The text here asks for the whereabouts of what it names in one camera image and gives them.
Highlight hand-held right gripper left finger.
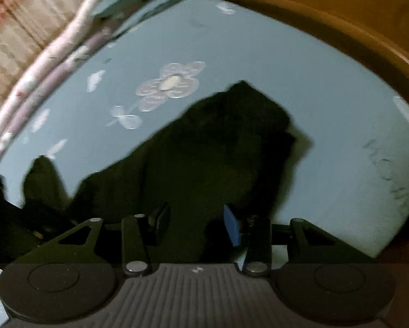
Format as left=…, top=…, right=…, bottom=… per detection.
left=51, top=203, right=171, bottom=277

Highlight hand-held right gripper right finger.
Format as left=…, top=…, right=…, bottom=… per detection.
left=223, top=204, right=358, bottom=277

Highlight black pants with white drawstring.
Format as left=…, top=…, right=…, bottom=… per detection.
left=20, top=80, right=297, bottom=267

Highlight pink floral quilt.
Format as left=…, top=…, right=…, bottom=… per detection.
left=0, top=0, right=130, bottom=158

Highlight purple floral quilt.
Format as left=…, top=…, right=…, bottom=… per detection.
left=0, top=24, right=109, bottom=175

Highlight patterned curtain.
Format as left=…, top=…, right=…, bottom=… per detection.
left=0, top=0, right=103, bottom=124

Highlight flat teal pillow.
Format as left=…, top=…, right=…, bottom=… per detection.
left=112, top=0, right=193, bottom=38

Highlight wooden headboard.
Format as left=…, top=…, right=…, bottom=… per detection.
left=177, top=0, right=409, bottom=267

